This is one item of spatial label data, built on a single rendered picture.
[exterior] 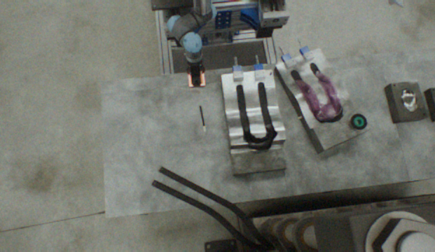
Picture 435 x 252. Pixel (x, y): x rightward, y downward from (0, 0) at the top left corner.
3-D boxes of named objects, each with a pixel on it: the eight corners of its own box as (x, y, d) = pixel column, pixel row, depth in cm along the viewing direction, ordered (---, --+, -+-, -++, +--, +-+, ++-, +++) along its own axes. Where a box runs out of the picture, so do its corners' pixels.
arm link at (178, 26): (186, 16, 162) (200, 33, 159) (166, 29, 160) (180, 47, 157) (185, 6, 154) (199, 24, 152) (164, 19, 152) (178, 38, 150)
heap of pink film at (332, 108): (291, 82, 180) (295, 75, 173) (322, 68, 183) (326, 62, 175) (315, 127, 175) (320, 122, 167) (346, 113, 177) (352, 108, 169)
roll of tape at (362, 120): (363, 132, 169) (367, 130, 166) (347, 130, 169) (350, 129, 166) (364, 116, 171) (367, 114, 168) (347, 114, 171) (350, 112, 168)
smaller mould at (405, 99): (384, 87, 187) (390, 82, 180) (410, 85, 188) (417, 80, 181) (393, 123, 182) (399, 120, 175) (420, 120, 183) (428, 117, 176)
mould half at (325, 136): (274, 69, 188) (277, 60, 178) (316, 52, 192) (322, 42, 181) (317, 154, 177) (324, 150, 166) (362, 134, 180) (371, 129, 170)
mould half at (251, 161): (221, 81, 186) (221, 71, 173) (269, 76, 187) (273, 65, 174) (232, 176, 173) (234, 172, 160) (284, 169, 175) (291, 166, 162)
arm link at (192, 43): (193, 26, 149) (205, 40, 148) (194, 39, 160) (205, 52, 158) (178, 36, 148) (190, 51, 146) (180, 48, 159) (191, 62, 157)
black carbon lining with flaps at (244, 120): (234, 86, 178) (235, 78, 169) (265, 82, 179) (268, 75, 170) (243, 153, 169) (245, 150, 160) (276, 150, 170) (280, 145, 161)
